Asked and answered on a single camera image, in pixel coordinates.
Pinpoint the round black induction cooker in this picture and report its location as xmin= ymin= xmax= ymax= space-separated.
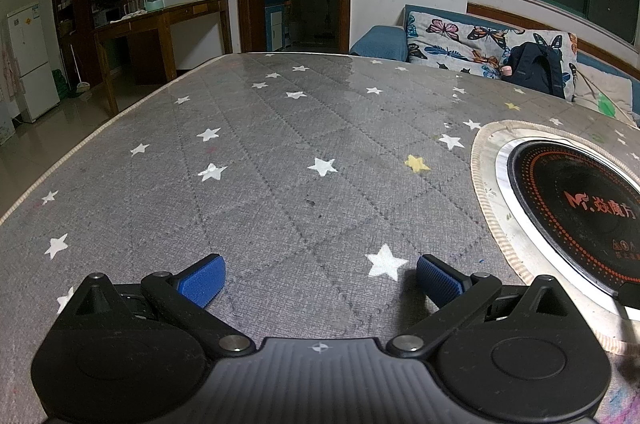
xmin=495 ymin=139 xmax=640 ymax=309

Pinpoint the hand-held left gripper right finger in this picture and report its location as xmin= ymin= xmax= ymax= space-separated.
xmin=386 ymin=254 xmax=585 ymax=358

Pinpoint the blue and white cabinet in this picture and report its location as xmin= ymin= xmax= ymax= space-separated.
xmin=264 ymin=0 xmax=291 ymax=52

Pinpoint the wooden desk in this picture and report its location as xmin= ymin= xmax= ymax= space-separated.
xmin=94 ymin=0 xmax=233 ymax=115

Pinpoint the white cushion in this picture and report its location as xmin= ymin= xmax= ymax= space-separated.
xmin=572 ymin=72 xmax=636 ymax=121

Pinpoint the grey star-print table cover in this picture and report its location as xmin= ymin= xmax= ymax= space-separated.
xmin=0 ymin=52 xmax=640 ymax=424

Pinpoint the dark blue backpack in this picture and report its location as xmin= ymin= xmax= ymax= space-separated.
xmin=504 ymin=42 xmax=568 ymax=100

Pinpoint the butterfly print pillow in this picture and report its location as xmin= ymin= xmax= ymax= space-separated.
xmin=405 ymin=11 xmax=578 ymax=100

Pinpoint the blue sofa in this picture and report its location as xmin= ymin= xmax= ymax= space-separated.
xmin=348 ymin=4 xmax=640 ymax=129

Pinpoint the broom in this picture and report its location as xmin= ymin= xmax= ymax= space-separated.
xmin=69 ymin=44 xmax=94 ymax=100

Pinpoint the white refrigerator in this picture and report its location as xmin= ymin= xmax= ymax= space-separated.
xmin=6 ymin=2 xmax=60 ymax=123

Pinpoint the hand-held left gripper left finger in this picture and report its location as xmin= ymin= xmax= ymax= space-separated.
xmin=57 ymin=253 xmax=256 ymax=358

